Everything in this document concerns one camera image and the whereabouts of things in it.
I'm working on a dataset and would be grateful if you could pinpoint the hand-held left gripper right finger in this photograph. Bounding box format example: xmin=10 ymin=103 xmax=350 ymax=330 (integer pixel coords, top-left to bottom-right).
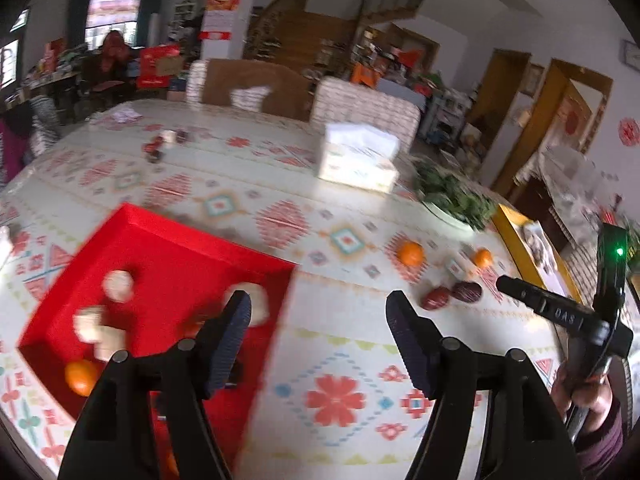
xmin=385 ymin=291 xmax=583 ymax=480

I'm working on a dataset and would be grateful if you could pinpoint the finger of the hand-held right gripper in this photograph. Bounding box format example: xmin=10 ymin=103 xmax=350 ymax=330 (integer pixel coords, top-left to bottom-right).
xmin=496 ymin=275 xmax=546 ymax=313

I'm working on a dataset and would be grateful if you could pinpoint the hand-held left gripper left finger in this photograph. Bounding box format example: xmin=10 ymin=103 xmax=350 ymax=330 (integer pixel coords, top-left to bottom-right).
xmin=57 ymin=290 xmax=253 ymax=480

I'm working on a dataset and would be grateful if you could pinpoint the red plastic tray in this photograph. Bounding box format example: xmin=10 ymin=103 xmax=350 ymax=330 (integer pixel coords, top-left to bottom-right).
xmin=17 ymin=203 xmax=297 ymax=468

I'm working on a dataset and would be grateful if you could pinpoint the person's right forearm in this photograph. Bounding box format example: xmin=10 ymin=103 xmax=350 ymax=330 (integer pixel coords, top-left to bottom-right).
xmin=572 ymin=400 xmax=627 ymax=480

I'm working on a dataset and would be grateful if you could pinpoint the person's right hand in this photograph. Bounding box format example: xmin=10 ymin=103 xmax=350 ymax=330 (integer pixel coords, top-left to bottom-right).
xmin=552 ymin=364 xmax=614 ymax=427

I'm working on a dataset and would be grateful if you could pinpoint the gold gift box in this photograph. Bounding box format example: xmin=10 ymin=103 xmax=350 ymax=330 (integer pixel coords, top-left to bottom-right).
xmin=492 ymin=203 xmax=584 ymax=306

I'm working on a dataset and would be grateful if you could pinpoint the smooth red date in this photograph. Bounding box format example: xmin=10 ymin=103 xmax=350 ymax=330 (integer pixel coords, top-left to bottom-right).
xmin=420 ymin=286 xmax=454 ymax=311

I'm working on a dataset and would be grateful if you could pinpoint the wrinkled dark red date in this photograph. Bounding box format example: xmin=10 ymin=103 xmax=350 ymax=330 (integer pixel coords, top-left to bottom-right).
xmin=452 ymin=281 xmax=484 ymax=304

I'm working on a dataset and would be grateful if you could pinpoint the lace covered side table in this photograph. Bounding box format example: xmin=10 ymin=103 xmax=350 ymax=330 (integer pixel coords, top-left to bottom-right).
xmin=515 ymin=144 xmax=640 ymax=263

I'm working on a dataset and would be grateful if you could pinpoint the plate of leafy greens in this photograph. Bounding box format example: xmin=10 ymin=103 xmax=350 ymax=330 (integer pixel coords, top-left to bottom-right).
xmin=412 ymin=159 xmax=497 ymax=232

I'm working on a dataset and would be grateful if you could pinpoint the patterned tablecloth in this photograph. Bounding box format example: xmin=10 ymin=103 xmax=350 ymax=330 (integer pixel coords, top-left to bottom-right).
xmin=0 ymin=99 xmax=583 ymax=480

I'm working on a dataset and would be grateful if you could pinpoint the white tissue box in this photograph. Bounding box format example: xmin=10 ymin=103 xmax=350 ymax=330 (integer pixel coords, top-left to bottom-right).
xmin=317 ymin=122 xmax=401 ymax=194

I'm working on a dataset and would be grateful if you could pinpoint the white patterned chair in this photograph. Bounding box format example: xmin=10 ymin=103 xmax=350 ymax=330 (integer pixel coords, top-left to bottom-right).
xmin=309 ymin=77 xmax=422 ymax=154

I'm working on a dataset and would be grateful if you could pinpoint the brown chair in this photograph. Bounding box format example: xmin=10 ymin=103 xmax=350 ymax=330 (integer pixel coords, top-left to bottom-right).
xmin=199 ymin=58 xmax=314 ymax=122

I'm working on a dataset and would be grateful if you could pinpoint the red gift box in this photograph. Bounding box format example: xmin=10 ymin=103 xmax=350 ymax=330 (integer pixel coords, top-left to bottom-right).
xmin=137 ymin=44 xmax=184 ymax=90

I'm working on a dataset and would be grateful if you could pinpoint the striped cloth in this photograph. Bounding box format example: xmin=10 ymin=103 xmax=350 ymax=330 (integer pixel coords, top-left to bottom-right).
xmin=27 ymin=95 xmax=61 ymax=157

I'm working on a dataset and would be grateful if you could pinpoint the wooden staircase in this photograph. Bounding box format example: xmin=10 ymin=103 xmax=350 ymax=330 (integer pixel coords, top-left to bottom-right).
xmin=244 ymin=0 xmax=442 ymax=77

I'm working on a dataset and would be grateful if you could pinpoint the window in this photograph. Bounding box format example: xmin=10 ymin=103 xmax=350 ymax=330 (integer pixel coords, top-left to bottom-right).
xmin=69 ymin=0 xmax=166 ymax=52

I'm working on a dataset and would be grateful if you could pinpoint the wooden door frame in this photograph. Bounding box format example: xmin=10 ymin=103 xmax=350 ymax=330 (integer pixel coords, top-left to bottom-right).
xmin=469 ymin=49 xmax=532 ymax=162
xmin=492 ymin=59 xmax=614 ymax=198

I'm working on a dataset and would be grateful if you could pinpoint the red paper wall decoration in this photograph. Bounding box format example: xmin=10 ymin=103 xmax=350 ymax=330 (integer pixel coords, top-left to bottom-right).
xmin=618 ymin=117 xmax=640 ymax=147

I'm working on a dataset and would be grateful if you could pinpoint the red wall calendar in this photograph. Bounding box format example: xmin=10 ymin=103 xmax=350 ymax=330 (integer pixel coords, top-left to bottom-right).
xmin=199 ymin=0 xmax=246 ymax=41

